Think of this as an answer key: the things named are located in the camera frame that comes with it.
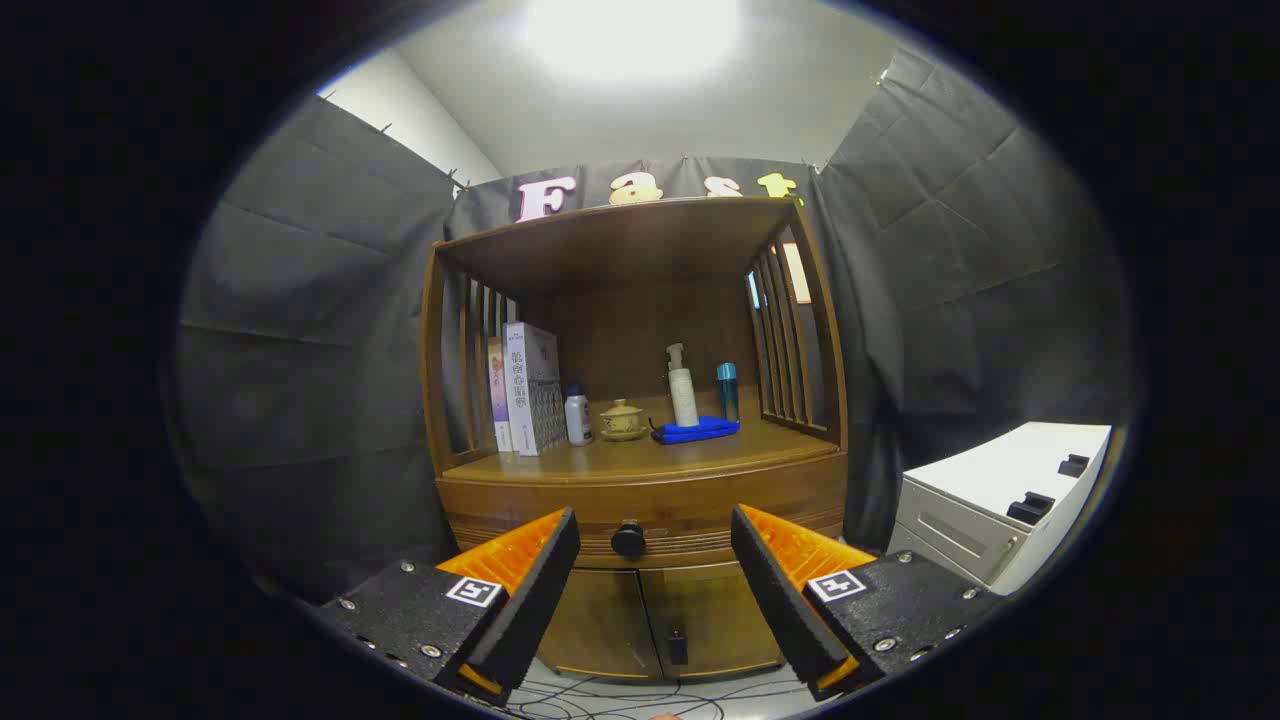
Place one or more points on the black backdrop cloth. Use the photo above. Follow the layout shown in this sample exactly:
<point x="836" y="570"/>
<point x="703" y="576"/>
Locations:
<point x="320" y="300"/>

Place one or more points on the black plastic block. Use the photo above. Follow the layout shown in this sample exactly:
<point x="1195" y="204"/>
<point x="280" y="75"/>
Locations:
<point x="1073" y="465"/>
<point x="1030" y="507"/>

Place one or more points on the white pump bottle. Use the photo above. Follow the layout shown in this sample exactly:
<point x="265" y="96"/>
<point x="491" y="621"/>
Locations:
<point x="684" y="400"/>

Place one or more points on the wooden countertop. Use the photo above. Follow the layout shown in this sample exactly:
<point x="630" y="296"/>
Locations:
<point x="640" y="455"/>

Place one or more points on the thin purple book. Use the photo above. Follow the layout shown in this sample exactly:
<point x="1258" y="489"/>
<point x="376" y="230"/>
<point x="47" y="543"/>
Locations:
<point x="498" y="395"/>

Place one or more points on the white bottle blue cap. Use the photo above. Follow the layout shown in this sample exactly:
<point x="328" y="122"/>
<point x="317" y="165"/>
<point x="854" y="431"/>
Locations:
<point x="578" y="420"/>

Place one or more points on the yellow lidded teacup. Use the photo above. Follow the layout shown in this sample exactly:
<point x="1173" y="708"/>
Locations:
<point x="622" y="420"/>

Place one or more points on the thick white book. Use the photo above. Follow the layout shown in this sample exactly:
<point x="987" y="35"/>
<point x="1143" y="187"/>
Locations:
<point x="535" y="390"/>

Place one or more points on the black drawer knob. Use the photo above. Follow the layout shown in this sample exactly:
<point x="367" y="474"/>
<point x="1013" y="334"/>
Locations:
<point x="628" y="538"/>

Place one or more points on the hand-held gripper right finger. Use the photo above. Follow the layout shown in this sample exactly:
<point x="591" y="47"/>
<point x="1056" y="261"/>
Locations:
<point x="785" y="610"/>

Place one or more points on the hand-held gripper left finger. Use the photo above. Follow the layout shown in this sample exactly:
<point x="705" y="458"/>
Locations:
<point x="535" y="610"/>

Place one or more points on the wooden drawer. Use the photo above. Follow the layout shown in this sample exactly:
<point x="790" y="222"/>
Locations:
<point x="700" y="505"/>

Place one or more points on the blue translucent bottle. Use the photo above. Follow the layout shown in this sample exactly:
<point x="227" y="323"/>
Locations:
<point x="728" y="395"/>

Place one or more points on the blue folded cloth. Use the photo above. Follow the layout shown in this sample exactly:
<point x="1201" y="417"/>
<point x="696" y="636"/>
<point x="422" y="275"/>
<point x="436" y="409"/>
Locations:
<point x="695" y="431"/>

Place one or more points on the brown wooden cabinet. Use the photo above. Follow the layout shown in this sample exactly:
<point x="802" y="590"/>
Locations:
<point x="620" y="240"/>

